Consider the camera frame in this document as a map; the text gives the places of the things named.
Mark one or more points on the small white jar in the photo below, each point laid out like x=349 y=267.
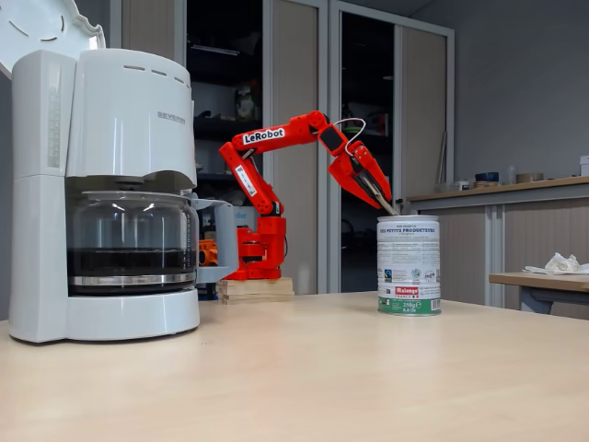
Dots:
x=463 y=185

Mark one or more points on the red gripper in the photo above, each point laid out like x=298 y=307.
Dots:
x=353 y=176

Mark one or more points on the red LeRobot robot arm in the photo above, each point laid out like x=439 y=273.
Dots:
x=267 y=239

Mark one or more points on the grey leaning strip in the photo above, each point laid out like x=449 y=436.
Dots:
x=442 y=161

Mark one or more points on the grey tambour door cabinet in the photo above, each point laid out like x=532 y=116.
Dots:
x=294 y=69
x=423 y=115

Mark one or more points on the white box blue lettering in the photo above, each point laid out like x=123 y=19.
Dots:
x=248 y=216

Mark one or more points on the white drip coffee maker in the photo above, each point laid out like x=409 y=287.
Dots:
x=129 y=119

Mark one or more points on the clear plastic bottle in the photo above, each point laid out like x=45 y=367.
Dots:
x=511 y=176

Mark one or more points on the green white packet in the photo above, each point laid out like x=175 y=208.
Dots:
x=246 y=106

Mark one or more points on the wooden base block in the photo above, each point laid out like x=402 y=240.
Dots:
x=257 y=290

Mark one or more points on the white green coffee tin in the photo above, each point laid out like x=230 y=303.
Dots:
x=408 y=267

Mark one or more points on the orange table clamp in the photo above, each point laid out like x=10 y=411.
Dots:
x=208 y=252

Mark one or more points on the beige tape roll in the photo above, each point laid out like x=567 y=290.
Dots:
x=529 y=177

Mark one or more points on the side table wooden top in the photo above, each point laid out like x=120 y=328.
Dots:
x=552 y=282

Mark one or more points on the green disc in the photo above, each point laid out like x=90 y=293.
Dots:
x=353 y=130

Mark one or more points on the dark blue tape roll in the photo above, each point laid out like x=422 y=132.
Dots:
x=487 y=177

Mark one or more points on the low sideboard wooden top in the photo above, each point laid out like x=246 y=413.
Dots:
x=543 y=230

